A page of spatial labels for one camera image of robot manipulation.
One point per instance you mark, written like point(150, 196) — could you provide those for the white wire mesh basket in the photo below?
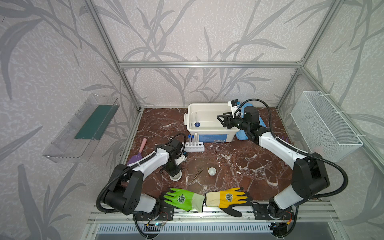
point(323, 128)

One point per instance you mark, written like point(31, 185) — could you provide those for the purple scoop pink handle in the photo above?
point(138, 156)

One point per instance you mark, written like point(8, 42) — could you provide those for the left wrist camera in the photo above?
point(181, 159)

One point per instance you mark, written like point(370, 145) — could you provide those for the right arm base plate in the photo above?
point(266, 212)

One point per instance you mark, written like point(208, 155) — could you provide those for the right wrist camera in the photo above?
point(234, 105)

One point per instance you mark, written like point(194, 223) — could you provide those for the green work glove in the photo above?
point(183, 199)

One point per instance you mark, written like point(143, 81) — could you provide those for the white test tube rack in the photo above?
point(194, 147)

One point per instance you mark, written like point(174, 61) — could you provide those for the small white crucible cup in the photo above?
point(212, 171)

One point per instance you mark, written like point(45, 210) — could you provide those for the white shallow ceramic dish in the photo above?
point(176, 177)

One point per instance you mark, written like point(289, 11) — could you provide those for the blue plastic bin lid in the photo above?
point(250, 124)

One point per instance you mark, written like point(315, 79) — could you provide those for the clear cylinder blue hexagonal base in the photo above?
point(194, 120)

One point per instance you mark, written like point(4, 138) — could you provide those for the clear acrylic wall shelf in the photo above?
point(79, 138)

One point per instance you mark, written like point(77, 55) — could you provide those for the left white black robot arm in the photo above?
point(123, 192)

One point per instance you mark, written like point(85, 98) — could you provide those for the blue handled metal tweezers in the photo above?
point(195, 177)

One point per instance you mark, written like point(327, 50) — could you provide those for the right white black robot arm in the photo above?
point(310, 176)

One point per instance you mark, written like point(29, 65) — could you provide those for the white plastic storage bin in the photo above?
point(211, 130)

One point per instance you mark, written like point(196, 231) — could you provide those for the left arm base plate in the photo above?
point(161, 213)

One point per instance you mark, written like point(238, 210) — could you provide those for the yellow work glove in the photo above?
point(226, 200)

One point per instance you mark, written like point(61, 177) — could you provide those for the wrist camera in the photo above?
point(234, 105)
point(181, 159)

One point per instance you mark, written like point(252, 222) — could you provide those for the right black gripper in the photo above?
point(228, 120)

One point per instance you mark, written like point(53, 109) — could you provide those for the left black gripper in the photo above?
point(172, 167)

